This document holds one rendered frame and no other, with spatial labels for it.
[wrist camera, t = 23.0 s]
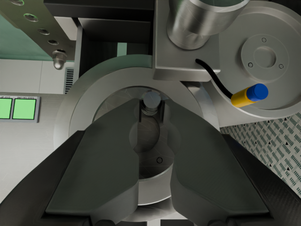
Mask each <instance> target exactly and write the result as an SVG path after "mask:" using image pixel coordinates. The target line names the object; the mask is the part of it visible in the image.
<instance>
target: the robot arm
mask: <svg viewBox="0 0 301 226"><path fill-rule="evenodd" d="M159 112H160V122H161V123H163V124H164V125H165V126H166V128H167V130H168V138H167V145H168V146H169V147H170V149H171V150H172V151H173V153H174V155H175V156H174V162H173V167H172V174H171V180H170V189H171V198H172V205H173V207H174V209H175V210H176V211H177V212H178V213H179V214H181V215H182V216H184V217H185V218H187V219H189V220H190V221H191V222H193V223H194V226H301V198H300V197H299V196H298V195H297V194H296V193H295V192H294V191H293V190H292V189H291V188H290V187H289V186H288V185H287V184H286V183H285V182H284V181H283V180H282V179H281V178H280V177H278V176H277V175H276V174H275V173H274V172H272V171H271V170H270V169H269V168H268V167H267V166H265V165H264V164H263V163H262V162H261V161H260V160H259V159H257V158H256V157H255V156H254V155H253V154H252V153H250V152H249V151H248V150H247V149H246V148H244V147H243V146H242V145H241V144H240V143H238V142H237V141H236V140H235V139H234V138H233V137H232V136H230V135H229V134H221V133H220V132H219V131H218V130H217V129H216V128H215V127H214V126H212V125H211V124H210V123H209V122H208V121H206V120H205V119H203V118H202V117H200V116H199V115H197V114H195V113H193V112H192V111H190V110H188V109H186V108H185V107H183V106H181V105H179V104H178V103H176V102H174V101H172V100H170V99H167V100H162V105H161V107H160V108H159ZM141 119H142V100H140V99H138V98H133V99H131V100H129V101H127V102H125V103H124V104H122V105H120V106H118V107H116V108H114V109H113V110H111V111H109V112H107V113H105V114H104V115H102V116H101V117H99V118H98V119H97V120H95V121H94V122H93V123H91V124H90V125H89V126H88V127H87V128H86V129H85V130H77V131H76V132H75V133H74V134H73V135H72V136H70V137H69V138H68V139H67V140H66V141H65V142H63V143H62V144H61V145H60V146H59V147H58V148H57V149H56V150H55V151H54V152H52V153H51V154H50V155H49V156H48V157H47V158H46V159H44V160H43V161H42V162H41V163H40V164H39V165H38V166H36V167H35V168H34V169H33V170H32V171H31V172H29V173H28V174H27V175H26V176H25V177H24V178H23V179H22V180H21V181H20V182H19V183H18V184H17V185H16V186H15V187H14V188H13V190H12V191H11V192H10V193H9V194H8V195H7V196H6V197H5V198H4V200H3V201H2V202H1V203H0V226H116V224H117V223H119V222H120V221H122V220H123V219H124V218H126V217H127V216H129V215H130V214H132V213H133V212H134V211H135V210H136V208H137V207H138V188H139V157H138V155H137V153H136V152H135V151H134V150H133V149H134V147H135V146H136V145H137V137H138V124H139V122H141Z"/></svg>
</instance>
